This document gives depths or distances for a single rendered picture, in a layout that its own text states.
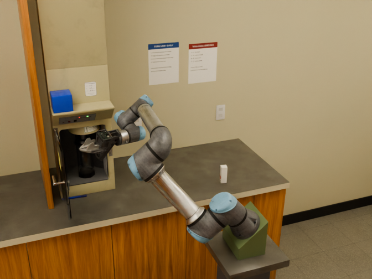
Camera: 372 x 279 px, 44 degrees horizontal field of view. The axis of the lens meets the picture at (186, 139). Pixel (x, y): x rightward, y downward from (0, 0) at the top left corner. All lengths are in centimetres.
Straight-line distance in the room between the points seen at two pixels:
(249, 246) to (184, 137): 129
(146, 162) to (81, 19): 83
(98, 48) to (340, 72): 206
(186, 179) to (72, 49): 107
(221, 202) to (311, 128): 187
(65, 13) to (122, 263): 143
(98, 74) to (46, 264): 107
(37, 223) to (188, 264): 97
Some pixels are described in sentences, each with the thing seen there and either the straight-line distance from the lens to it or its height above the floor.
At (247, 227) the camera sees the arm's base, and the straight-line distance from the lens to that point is 219.
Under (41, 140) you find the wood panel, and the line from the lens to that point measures 249.
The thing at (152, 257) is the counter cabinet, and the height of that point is 59.
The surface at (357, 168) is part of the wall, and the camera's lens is 438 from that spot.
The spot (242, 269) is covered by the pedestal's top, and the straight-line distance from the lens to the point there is 222.
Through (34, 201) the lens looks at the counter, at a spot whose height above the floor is 94.
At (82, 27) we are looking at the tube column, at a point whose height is 191.
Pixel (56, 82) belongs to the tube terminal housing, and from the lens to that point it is 248.
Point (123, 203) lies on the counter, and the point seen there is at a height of 94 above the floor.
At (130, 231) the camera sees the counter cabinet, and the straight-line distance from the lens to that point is 266.
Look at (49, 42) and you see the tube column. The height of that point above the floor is 185.
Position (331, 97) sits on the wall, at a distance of 385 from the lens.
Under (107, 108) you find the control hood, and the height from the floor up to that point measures 150.
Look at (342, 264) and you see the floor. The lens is 390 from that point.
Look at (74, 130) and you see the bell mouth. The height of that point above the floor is 133.
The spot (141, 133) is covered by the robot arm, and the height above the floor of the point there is 141.
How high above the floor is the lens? 238
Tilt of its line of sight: 25 degrees down
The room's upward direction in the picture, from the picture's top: 1 degrees clockwise
